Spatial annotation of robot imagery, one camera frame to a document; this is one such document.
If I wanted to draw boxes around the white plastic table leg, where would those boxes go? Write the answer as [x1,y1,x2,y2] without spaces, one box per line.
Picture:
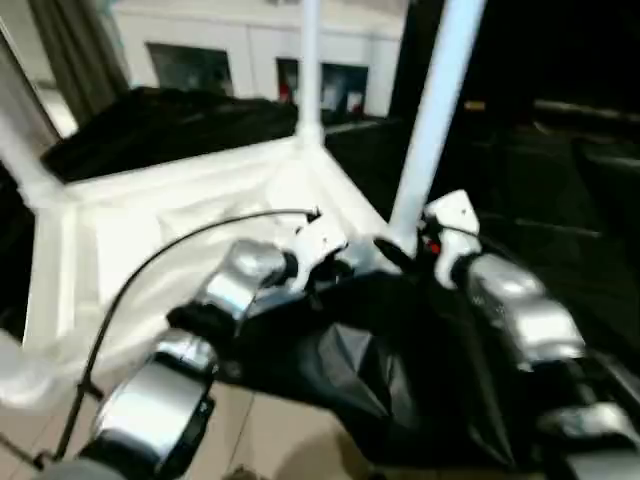
[0,340,47,411]
[0,95,63,207]
[296,0,325,149]
[385,0,488,257]

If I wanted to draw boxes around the white table top frame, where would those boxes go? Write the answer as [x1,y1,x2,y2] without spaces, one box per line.
[0,135,401,411]

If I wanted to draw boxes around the black work mat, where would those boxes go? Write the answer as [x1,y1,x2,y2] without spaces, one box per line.
[0,85,640,471]

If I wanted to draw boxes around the white glass-door cabinet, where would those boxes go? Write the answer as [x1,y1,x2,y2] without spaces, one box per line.
[110,0,411,117]

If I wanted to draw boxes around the grey curtain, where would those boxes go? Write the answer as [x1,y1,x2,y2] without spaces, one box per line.
[25,0,133,123]

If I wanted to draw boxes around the black metal rail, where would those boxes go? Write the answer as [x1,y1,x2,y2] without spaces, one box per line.
[535,98,640,127]

